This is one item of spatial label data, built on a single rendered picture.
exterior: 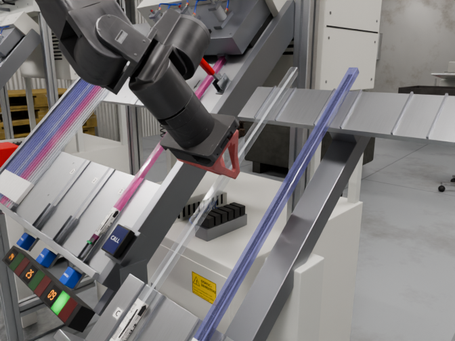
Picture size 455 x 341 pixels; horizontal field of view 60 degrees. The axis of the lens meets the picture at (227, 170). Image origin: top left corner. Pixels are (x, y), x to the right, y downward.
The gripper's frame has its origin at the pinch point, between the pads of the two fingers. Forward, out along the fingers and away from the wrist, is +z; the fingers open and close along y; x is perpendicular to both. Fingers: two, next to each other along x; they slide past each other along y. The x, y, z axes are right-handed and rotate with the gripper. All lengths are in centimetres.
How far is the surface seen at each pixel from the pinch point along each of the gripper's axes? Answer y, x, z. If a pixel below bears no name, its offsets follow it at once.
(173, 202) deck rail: 16.2, 4.8, 9.1
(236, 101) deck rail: 16.1, -19.6, 8.1
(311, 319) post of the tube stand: -14.6, 11.8, 15.2
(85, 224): 33.0, 16.1, 7.5
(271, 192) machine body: 44, -30, 71
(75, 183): 46.6, 9.3, 7.7
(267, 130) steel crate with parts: 194, -158, 217
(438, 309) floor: -3, -38, 162
